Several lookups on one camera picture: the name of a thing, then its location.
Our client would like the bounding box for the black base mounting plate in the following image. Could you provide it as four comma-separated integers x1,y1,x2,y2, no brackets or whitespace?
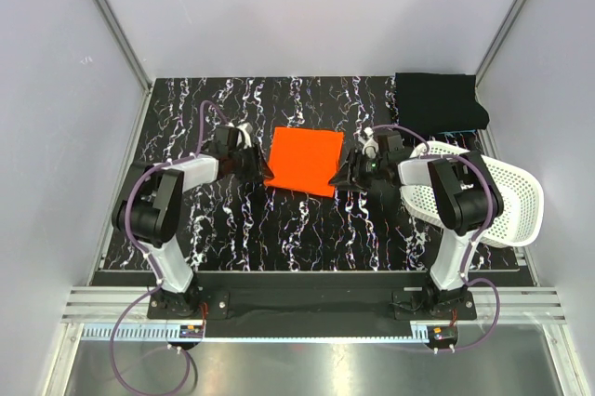
147,272,476,339

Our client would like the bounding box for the black marble pattern mat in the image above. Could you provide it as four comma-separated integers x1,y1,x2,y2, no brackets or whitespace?
97,74,522,273

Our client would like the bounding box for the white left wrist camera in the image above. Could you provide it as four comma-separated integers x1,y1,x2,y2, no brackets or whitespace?
235,122,255,149

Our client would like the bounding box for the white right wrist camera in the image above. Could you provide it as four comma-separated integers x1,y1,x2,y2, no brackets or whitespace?
359,127,378,159

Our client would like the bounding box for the aluminium front frame rail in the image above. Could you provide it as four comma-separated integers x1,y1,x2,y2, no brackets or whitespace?
61,287,565,345

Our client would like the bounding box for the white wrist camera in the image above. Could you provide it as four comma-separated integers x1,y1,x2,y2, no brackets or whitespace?
235,122,255,149
359,127,378,159

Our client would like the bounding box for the left orange connector board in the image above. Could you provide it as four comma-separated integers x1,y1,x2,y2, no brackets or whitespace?
179,324,205,338

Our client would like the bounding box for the aluminium corner post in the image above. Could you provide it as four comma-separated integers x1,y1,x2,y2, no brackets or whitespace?
92,0,152,93
476,0,529,86

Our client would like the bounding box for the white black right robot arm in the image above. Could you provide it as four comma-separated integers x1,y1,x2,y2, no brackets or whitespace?
329,125,504,317

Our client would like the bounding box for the white perforated plastic basket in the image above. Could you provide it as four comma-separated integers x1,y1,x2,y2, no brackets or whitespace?
398,141,544,252

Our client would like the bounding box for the left aluminium corner post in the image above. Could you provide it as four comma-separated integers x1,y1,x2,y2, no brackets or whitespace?
92,0,152,93

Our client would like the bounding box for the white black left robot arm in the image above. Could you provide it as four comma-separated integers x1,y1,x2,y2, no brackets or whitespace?
112,123,273,318

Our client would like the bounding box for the right orange connector board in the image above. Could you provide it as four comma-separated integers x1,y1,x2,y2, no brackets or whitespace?
431,326,458,341

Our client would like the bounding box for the orange connector board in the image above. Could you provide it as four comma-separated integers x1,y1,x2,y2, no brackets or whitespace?
431,326,458,341
179,324,205,338

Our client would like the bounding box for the folded black t shirt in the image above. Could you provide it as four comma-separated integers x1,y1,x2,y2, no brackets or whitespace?
395,73,490,136

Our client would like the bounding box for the right aluminium corner post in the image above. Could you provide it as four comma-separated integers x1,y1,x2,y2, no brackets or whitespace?
476,0,529,86

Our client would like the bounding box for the orange t shirt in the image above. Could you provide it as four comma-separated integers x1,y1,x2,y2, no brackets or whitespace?
265,126,344,198

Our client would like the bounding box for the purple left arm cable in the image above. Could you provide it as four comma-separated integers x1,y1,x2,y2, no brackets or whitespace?
110,100,199,395

